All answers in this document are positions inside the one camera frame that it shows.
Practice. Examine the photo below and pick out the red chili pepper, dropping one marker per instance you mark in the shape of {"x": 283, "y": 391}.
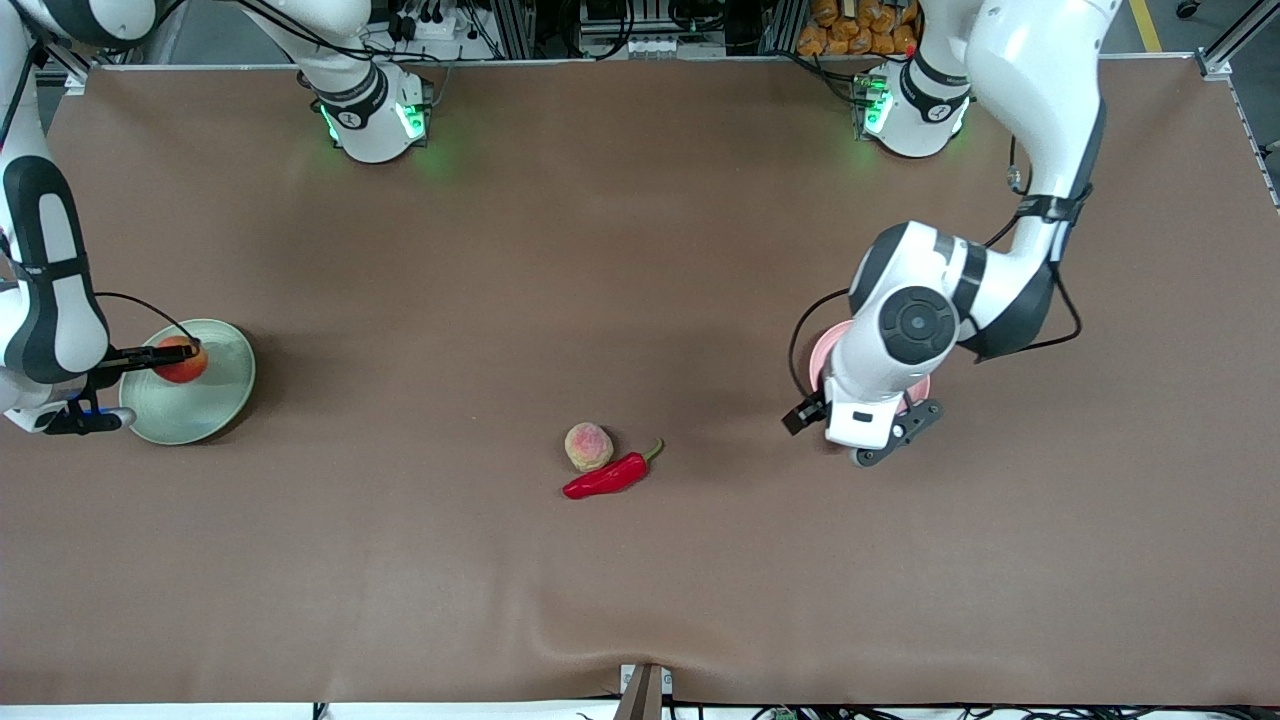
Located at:
{"x": 605, "y": 480}

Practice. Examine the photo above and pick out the pale green round plate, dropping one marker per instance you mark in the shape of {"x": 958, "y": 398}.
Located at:
{"x": 200, "y": 410}

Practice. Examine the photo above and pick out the orange packaged goods pile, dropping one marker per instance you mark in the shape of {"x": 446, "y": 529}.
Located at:
{"x": 830, "y": 35}

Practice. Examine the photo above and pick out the pink round plate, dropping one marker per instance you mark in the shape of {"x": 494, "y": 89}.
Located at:
{"x": 825, "y": 355}

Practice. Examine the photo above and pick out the aluminium frame corner rail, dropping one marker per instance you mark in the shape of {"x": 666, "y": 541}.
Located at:
{"x": 77, "y": 82}
{"x": 1215, "y": 65}

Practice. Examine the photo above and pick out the metal table clamp bracket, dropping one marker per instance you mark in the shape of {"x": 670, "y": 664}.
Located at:
{"x": 645, "y": 695}

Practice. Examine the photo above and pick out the brown table cloth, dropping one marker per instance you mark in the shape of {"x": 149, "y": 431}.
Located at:
{"x": 400, "y": 560}

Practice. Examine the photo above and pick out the black caster wheel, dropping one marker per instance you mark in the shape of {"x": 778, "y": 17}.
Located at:
{"x": 1188, "y": 8}

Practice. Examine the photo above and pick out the green pink peach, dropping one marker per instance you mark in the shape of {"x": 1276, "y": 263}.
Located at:
{"x": 588, "y": 447}

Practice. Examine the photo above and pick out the white socket strip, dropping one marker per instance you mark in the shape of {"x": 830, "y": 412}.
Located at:
{"x": 660, "y": 45}

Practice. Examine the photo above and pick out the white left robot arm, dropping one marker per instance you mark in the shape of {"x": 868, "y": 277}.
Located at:
{"x": 1040, "y": 90}

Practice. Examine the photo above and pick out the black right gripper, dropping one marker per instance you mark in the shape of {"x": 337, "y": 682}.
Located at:
{"x": 118, "y": 358}

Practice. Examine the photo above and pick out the white power strip with plugs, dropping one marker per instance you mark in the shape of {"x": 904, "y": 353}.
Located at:
{"x": 430, "y": 25}

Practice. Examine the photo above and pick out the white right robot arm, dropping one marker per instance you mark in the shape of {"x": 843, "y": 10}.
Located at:
{"x": 50, "y": 300}

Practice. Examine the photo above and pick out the green lit circuit board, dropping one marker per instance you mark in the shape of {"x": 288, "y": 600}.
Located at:
{"x": 872, "y": 105}

